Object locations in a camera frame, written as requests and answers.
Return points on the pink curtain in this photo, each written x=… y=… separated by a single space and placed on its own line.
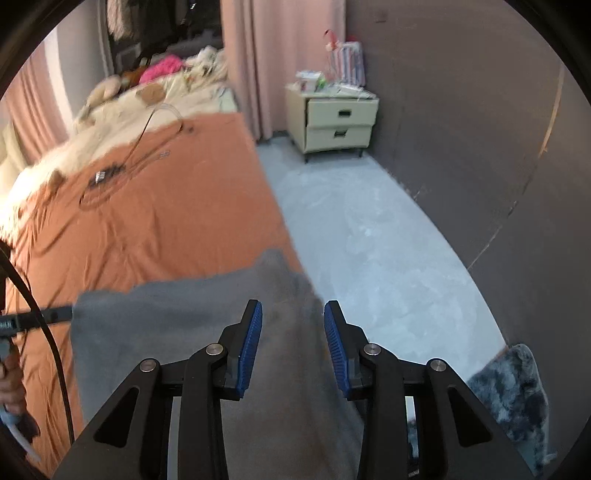
x=33 y=109
x=267 y=43

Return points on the orange-brown blanket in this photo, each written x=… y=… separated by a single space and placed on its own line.
x=186 y=200

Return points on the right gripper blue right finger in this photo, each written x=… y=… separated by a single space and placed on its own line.
x=346 y=342

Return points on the grey fluffy floor rug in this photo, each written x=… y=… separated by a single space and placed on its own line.
x=494 y=426

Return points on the bear print pillow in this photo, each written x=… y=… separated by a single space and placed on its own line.
x=162 y=90

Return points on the left pink curtain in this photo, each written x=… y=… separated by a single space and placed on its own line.
x=33 y=109

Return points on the left hand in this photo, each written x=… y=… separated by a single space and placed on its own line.
x=12 y=390

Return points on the right pink curtain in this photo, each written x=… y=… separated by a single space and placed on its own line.
x=267 y=43

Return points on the white bedside drawer cabinet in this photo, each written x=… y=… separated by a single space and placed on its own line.
x=333 y=119

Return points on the black white patterned cloth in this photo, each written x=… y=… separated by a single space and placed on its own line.
x=209 y=64

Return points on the cream plush toy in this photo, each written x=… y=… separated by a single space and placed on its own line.
x=104 y=91

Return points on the cream bed sheet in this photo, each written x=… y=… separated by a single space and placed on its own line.
x=20 y=181

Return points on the pink fluffy garment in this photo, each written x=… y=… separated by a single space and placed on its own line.
x=169 y=65

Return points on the grey t-shirt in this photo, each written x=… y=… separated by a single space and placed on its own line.
x=147 y=364

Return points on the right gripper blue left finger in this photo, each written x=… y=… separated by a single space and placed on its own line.
x=240 y=342

